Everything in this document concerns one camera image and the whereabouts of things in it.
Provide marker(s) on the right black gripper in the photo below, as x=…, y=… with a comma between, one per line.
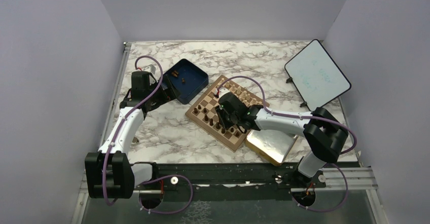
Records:
x=224, y=123

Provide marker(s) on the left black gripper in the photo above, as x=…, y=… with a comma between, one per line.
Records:
x=168, y=94

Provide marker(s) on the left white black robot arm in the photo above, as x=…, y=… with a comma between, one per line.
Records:
x=109, y=173

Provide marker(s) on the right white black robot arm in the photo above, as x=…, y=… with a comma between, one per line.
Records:
x=324, y=134

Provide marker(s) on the wooden chess board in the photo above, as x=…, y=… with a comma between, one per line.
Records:
x=208, y=103

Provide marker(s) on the blue square tin tray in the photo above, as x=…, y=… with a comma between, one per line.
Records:
x=188, y=79

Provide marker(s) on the gold metal tin lid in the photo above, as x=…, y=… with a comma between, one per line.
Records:
x=272, y=146

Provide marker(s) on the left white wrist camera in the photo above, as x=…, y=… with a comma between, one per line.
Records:
x=150, y=68

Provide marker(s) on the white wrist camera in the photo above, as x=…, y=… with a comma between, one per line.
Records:
x=219, y=93
x=150, y=68

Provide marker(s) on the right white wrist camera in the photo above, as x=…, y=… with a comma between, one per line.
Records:
x=219, y=93

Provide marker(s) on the small whiteboard black frame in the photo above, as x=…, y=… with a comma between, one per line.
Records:
x=316, y=76

